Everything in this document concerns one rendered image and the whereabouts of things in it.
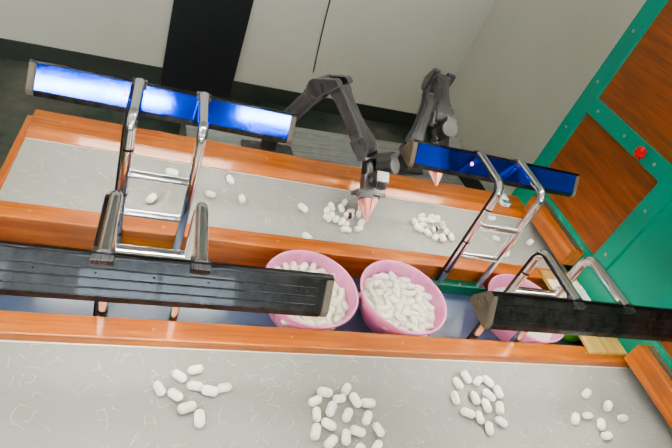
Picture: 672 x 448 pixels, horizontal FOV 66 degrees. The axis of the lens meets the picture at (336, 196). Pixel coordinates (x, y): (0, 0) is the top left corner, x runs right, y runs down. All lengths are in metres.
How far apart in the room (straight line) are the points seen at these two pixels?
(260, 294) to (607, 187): 1.41
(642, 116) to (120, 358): 1.70
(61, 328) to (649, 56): 1.88
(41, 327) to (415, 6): 3.11
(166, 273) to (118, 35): 2.73
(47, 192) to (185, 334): 0.57
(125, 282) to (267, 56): 2.85
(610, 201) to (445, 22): 2.24
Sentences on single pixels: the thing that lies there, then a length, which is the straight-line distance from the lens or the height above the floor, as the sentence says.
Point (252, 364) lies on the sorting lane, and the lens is 1.26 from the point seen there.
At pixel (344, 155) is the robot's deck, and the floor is 0.67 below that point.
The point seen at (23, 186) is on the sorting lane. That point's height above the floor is 0.74.
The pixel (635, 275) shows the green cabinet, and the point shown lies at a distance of 1.92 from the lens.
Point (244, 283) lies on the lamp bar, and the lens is 0.92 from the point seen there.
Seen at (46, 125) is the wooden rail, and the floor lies 0.77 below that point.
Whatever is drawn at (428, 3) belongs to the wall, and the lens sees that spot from 3.80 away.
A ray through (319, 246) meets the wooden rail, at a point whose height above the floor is 0.76.
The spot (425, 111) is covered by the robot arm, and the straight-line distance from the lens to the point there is 2.17.
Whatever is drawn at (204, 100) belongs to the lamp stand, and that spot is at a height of 1.12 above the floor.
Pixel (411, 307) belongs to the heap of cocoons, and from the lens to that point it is 1.56.
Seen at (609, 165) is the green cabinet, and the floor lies 1.13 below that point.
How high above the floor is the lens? 1.76
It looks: 35 degrees down
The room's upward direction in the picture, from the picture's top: 24 degrees clockwise
